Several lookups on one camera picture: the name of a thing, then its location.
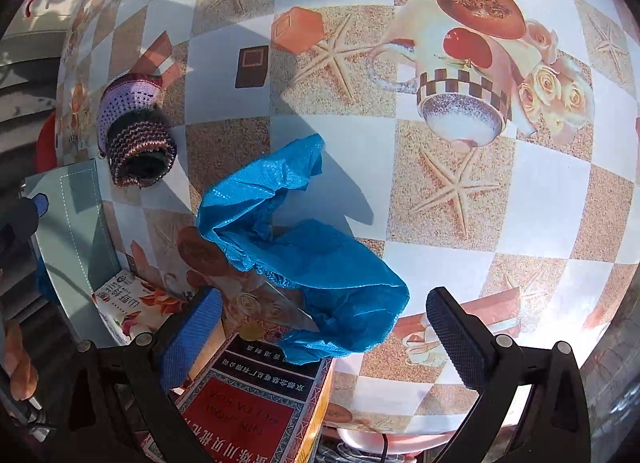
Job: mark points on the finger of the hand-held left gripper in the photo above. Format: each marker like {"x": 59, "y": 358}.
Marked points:
{"x": 25, "y": 220}

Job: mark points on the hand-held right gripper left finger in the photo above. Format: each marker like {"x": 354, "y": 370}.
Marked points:
{"x": 192, "y": 338}

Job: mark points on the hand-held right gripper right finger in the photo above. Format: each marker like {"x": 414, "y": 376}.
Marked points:
{"x": 455, "y": 338}

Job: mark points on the grey-green storage box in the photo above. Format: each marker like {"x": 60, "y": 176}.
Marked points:
{"x": 75, "y": 243}

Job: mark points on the blue disposable shoe cover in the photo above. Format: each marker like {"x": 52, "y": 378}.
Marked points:
{"x": 330, "y": 268}

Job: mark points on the person's left hand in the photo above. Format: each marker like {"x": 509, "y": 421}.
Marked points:
{"x": 22, "y": 368}

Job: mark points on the white flower print packet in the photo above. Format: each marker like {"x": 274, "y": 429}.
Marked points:
{"x": 125, "y": 303}

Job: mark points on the red stool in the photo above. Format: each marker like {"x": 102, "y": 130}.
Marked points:
{"x": 47, "y": 143}

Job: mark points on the red and yellow cardboard box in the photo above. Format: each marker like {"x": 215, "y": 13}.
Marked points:
{"x": 250, "y": 413}

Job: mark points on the purple knitted pouch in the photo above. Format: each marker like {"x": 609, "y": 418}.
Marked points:
{"x": 135, "y": 138}

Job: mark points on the pink stool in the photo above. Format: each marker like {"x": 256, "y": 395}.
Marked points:
{"x": 360, "y": 438}

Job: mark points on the white panel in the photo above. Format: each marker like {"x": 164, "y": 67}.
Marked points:
{"x": 55, "y": 13}

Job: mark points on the printed checkered tablecloth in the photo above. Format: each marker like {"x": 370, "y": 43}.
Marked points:
{"x": 350, "y": 153}

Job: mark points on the red hook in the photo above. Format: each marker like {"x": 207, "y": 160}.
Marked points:
{"x": 35, "y": 3}

